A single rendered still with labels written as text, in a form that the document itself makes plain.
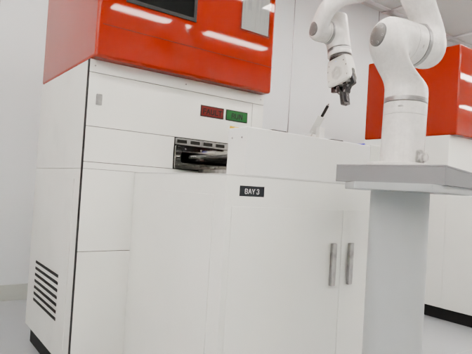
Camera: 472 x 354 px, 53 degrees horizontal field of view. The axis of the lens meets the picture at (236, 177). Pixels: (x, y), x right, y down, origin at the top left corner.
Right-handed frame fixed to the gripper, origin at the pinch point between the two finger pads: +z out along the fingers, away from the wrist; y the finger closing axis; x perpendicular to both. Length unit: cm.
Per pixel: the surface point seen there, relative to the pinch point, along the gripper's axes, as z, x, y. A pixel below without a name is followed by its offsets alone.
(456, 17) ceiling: -194, 350, -123
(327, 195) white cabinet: 34.1, -10.6, -2.9
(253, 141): 20.0, -42.4, 0.1
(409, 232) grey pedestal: 49, -13, 27
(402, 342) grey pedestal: 78, -14, 21
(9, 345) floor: 83, -78, -143
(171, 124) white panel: -3, -36, -59
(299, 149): 20.7, -24.3, 0.0
